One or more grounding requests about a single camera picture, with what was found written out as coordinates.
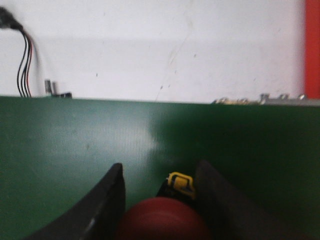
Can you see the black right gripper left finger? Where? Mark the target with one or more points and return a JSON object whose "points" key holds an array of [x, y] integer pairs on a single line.
{"points": [[95, 216]]}

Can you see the red mushroom push button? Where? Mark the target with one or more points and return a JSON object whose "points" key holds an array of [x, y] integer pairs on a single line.
{"points": [[170, 215]]}

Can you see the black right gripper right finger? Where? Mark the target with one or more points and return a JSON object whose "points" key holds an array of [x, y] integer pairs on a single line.
{"points": [[231, 215]]}

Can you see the red block at right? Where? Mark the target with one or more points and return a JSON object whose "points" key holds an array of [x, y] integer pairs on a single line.
{"points": [[312, 49]]}

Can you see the green conveyor belt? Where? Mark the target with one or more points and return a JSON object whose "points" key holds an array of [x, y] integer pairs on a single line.
{"points": [[53, 151]]}

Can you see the small metal sensor bracket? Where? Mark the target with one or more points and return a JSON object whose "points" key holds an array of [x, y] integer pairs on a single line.
{"points": [[51, 90]]}

